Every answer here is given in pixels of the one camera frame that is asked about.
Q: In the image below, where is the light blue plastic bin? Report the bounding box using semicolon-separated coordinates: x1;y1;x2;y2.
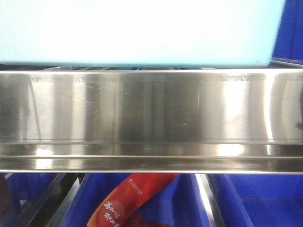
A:
0;0;285;68

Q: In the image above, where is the dark blue bin lower middle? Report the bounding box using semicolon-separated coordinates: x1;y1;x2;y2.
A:
60;173;209;227

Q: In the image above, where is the dark blue bin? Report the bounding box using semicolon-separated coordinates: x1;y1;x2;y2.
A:
60;173;209;227
272;0;303;68
208;174;303;227
0;173;63;227

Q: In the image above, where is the red snack package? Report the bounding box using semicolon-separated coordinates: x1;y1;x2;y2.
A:
86;173;178;227

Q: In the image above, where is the dark blue bin lower right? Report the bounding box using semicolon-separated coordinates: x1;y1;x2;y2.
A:
208;174;303;227

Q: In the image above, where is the dark blue bin upper right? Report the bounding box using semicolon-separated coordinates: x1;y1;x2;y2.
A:
272;0;303;68

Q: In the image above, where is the dark blue bin lower left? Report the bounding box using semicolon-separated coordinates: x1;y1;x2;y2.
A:
0;173;63;227

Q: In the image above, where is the stainless steel shelf front rail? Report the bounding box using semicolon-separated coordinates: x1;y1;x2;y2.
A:
0;68;303;174

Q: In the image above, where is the roller track rail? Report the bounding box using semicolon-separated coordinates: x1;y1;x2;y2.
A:
195;174;225;227

